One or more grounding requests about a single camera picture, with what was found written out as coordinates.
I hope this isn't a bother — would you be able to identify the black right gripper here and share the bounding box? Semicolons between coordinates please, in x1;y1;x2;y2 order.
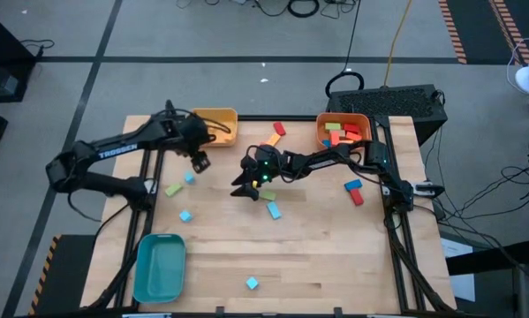
230;145;287;200

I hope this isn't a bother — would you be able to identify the light blue long block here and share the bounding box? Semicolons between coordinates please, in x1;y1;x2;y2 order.
266;201;283;221

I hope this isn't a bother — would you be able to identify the yellow plastic bin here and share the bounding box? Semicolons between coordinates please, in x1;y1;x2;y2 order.
192;107;239;148

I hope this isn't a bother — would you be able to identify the teal plastic bin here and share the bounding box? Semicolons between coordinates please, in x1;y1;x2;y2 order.
132;232;188;305

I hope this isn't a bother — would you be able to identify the orange plastic bin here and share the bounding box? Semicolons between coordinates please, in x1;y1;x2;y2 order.
315;111;374;151

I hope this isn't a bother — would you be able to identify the black perforated computer case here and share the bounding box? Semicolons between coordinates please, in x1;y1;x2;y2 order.
324;83;450;147

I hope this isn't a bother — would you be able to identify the black mat yellow striped edge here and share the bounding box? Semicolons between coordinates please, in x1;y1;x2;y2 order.
27;234;98;317

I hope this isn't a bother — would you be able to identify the black cabinet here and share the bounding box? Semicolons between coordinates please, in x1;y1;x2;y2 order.
0;6;38;105

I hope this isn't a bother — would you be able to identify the white paper sheet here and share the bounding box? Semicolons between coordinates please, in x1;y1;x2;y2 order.
439;237;477;303

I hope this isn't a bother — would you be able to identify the black stand bar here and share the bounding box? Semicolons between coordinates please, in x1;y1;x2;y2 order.
444;239;529;277

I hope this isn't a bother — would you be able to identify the black mat orange striped edge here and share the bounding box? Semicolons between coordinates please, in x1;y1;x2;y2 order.
437;0;529;65

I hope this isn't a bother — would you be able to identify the white round device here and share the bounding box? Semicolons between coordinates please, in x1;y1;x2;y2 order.
505;36;529;111

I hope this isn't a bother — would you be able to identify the black aluminium table frame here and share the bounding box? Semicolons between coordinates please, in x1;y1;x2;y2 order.
86;99;458;317

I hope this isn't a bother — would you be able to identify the black cable with coil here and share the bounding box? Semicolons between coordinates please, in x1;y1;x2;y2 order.
323;0;366;100

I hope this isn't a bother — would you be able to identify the black coiled cable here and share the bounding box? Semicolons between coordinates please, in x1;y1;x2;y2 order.
286;0;321;19

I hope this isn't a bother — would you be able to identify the black cable bundle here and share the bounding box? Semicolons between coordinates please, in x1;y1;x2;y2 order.
85;205;157;310
385;211;457;314

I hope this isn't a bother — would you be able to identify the yellow cable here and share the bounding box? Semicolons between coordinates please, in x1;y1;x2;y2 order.
382;0;413;87

